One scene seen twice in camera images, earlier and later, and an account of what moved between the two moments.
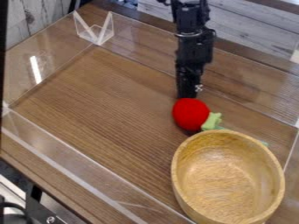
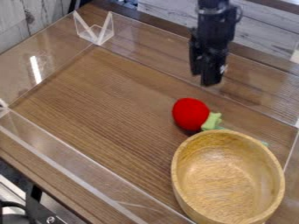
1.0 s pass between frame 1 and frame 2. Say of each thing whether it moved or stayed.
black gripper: moved
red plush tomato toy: stayed
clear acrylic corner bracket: stayed
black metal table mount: stayed
